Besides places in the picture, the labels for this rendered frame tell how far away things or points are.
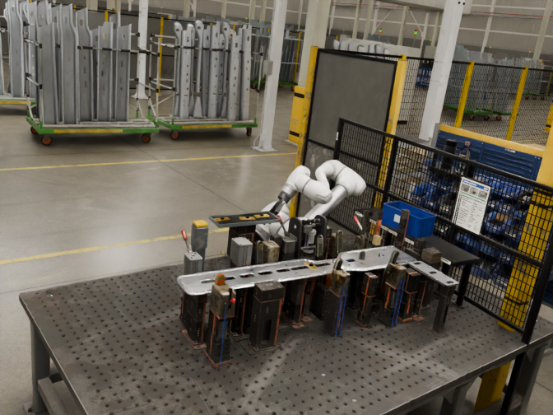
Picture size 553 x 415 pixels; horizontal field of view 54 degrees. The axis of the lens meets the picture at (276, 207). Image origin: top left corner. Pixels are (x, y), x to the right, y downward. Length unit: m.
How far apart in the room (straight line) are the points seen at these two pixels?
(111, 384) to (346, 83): 3.82
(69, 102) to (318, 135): 4.76
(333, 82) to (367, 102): 0.51
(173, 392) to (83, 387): 0.36
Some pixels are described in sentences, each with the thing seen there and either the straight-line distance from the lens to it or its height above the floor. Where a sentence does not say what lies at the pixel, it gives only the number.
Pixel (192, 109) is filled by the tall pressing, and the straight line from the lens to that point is 10.64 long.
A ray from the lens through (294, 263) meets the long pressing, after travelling 2.87.
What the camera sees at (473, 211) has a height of 1.27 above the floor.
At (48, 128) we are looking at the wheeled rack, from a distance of 9.14.
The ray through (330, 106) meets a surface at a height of 1.45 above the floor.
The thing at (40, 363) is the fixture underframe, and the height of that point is 0.32.
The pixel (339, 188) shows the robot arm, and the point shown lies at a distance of 3.70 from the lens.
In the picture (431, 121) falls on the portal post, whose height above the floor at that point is 1.24.
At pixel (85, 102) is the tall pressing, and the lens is 9.61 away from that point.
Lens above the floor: 2.16
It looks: 18 degrees down
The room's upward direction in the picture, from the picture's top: 7 degrees clockwise
